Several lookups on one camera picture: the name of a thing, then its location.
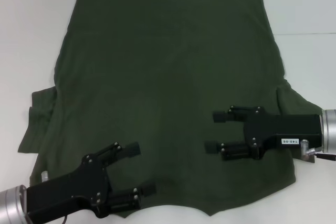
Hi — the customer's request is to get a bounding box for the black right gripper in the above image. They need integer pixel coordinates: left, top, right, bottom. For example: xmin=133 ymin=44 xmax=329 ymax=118
xmin=204 ymin=105 xmax=322 ymax=162

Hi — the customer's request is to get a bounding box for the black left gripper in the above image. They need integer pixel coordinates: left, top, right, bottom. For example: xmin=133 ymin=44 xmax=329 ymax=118
xmin=25 ymin=142 xmax=158 ymax=219

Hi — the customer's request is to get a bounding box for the dark green t-shirt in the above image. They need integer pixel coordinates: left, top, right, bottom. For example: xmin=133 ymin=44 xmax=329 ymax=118
xmin=17 ymin=0 xmax=324 ymax=219

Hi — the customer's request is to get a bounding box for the silver right cable connector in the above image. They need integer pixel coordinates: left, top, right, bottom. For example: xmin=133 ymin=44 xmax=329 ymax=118
xmin=300 ymin=139 xmax=320 ymax=157

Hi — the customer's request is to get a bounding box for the grey metal bracket plate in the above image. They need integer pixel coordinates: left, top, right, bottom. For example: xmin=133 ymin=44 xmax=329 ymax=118
xmin=293 ymin=155 xmax=316 ymax=164

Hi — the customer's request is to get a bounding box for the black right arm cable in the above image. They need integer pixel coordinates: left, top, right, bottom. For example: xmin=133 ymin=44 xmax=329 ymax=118
xmin=314 ymin=151 xmax=336 ymax=161

